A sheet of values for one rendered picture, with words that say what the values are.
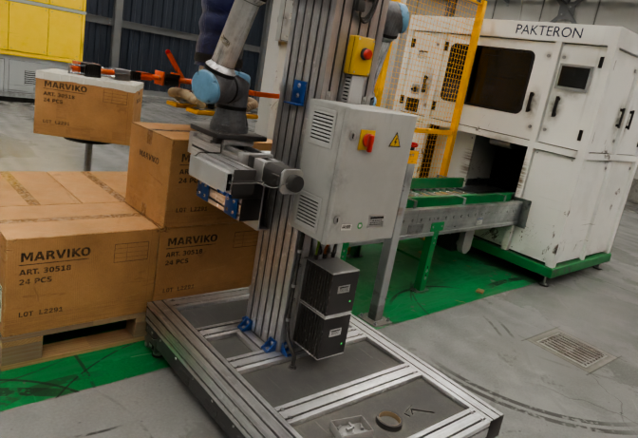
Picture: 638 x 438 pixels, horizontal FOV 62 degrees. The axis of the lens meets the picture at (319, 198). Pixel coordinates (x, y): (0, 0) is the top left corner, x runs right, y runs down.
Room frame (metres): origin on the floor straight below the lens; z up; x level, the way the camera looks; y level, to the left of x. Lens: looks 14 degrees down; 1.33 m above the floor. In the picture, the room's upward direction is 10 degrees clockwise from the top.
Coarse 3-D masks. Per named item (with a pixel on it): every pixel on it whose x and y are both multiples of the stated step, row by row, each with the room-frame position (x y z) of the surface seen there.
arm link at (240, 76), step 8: (240, 72) 2.05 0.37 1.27; (240, 80) 2.05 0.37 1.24; (248, 80) 2.08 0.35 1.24; (240, 88) 2.04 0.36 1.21; (248, 88) 2.09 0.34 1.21; (240, 96) 2.05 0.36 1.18; (248, 96) 2.11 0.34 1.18; (224, 104) 2.05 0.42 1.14; (232, 104) 2.04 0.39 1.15; (240, 104) 2.06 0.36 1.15
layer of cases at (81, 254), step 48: (0, 192) 2.32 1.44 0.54; (48, 192) 2.44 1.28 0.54; (96, 192) 2.58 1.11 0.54; (0, 240) 1.86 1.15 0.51; (48, 240) 1.91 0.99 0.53; (96, 240) 2.03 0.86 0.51; (144, 240) 2.17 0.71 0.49; (192, 240) 2.33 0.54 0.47; (240, 240) 2.52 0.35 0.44; (0, 288) 1.85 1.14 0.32; (48, 288) 1.91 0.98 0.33; (96, 288) 2.04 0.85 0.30; (144, 288) 2.19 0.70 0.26; (192, 288) 2.35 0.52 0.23
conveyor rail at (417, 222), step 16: (416, 208) 3.26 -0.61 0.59; (432, 208) 3.35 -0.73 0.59; (448, 208) 3.46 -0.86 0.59; (464, 208) 3.59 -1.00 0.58; (480, 208) 3.75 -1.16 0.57; (496, 208) 3.89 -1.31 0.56; (512, 208) 4.06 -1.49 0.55; (416, 224) 3.24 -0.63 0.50; (448, 224) 3.50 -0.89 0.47; (464, 224) 3.63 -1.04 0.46; (496, 224) 3.93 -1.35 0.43; (512, 224) 4.10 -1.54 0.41; (368, 240) 2.95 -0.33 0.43
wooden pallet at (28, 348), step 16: (96, 320) 2.05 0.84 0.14; (112, 320) 2.09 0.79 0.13; (128, 320) 2.22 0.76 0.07; (144, 320) 2.19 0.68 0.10; (0, 336) 1.82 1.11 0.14; (16, 336) 1.84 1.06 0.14; (32, 336) 1.88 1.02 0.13; (96, 336) 2.12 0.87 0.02; (112, 336) 2.15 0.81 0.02; (128, 336) 2.17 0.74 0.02; (0, 352) 1.81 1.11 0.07; (16, 352) 1.84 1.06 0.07; (32, 352) 1.88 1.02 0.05; (48, 352) 1.94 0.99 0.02; (64, 352) 1.96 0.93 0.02; (80, 352) 2.00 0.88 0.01; (0, 368) 1.81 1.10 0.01
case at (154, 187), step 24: (144, 144) 2.39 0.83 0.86; (168, 144) 2.23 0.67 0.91; (264, 144) 2.56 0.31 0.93; (144, 168) 2.37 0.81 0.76; (168, 168) 2.22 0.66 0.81; (144, 192) 2.36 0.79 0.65; (168, 192) 2.22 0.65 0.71; (192, 192) 2.30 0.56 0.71; (168, 216) 2.23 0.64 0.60; (192, 216) 2.31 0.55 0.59; (216, 216) 2.41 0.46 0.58
